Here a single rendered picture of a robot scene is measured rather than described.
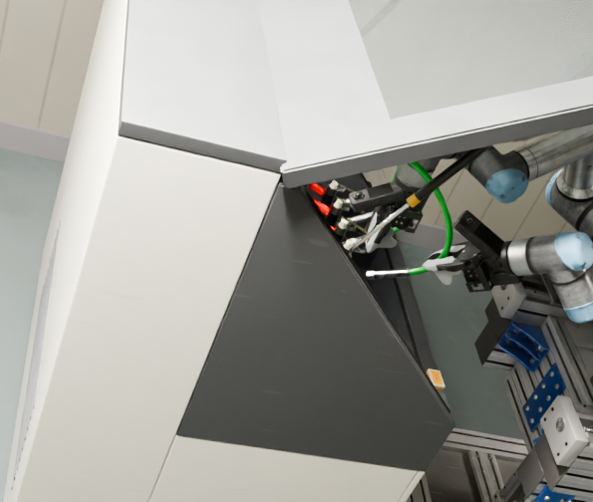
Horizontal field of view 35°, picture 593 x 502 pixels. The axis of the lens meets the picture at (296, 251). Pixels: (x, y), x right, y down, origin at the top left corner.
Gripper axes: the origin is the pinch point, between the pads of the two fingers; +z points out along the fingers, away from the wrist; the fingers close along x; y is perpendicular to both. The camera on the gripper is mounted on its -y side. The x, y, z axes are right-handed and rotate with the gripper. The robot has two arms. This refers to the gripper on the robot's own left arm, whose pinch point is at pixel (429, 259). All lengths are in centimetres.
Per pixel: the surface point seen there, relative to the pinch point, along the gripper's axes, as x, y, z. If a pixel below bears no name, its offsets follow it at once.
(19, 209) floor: 44, -18, 204
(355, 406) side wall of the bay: -29.3, 16.3, 11.2
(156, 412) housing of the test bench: -54, -3, 37
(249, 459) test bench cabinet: -43, 19, 34
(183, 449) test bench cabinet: -52, 9, 40
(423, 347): 1.7, 24.5, 14.3
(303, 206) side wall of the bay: -35.1, -33.7, -7.8
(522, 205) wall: 202, 94, 98
